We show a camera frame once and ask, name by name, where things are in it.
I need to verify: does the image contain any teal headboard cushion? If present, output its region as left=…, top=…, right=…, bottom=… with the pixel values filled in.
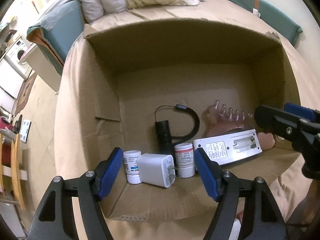
left=229, top=0, right=303, bottom=46

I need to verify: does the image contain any wooden chair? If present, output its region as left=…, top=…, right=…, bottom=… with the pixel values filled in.
left=1, top=129, right=28, bottom=210

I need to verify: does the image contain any beige bed blanket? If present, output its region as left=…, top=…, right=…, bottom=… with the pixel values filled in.
left=54, top=0, right=319, bottom=239

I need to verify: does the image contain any pink toe separator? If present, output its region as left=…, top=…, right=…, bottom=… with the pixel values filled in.
left=202, top=100, right=255, bottom=137

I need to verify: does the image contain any white cabinet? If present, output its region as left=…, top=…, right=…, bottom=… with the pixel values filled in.
left=19, top=43, right=62, bottom=92

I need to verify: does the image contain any white power adapter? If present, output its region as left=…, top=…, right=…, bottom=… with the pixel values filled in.
left=137, top=153, right=176, bottom=188

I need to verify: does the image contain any white bottle blue label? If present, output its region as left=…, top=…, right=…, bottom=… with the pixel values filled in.
left=123, top=150, right=142, bottom=185

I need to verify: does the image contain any black flashlight with lanyard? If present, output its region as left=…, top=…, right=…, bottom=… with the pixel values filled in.
left=154, top=104, right=200, bottom=158

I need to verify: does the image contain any white bathroom scale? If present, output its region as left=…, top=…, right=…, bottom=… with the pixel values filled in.
left=20, top=119, right=31, bottom=143

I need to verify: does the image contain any white bottle red label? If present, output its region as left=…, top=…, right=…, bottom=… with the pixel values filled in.
left=174, top=143, right=195, bottom=178

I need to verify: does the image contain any teal side cushion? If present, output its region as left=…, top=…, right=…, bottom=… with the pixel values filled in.
left=27, top=0, right=85, bottom=75

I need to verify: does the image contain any washing machine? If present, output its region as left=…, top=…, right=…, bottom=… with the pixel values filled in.
left=4, top=37, right=31, bottom=80

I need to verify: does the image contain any pink rounded toy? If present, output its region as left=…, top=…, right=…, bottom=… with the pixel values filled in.
left=257, top=132, right=276, bottom=151

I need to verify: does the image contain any white remote control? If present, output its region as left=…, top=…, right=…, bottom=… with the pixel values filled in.
left=193, top=129, right=263, bottom=165

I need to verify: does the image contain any cardboard box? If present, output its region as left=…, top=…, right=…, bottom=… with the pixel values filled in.
left=82, top=17, right=304, bottom=223

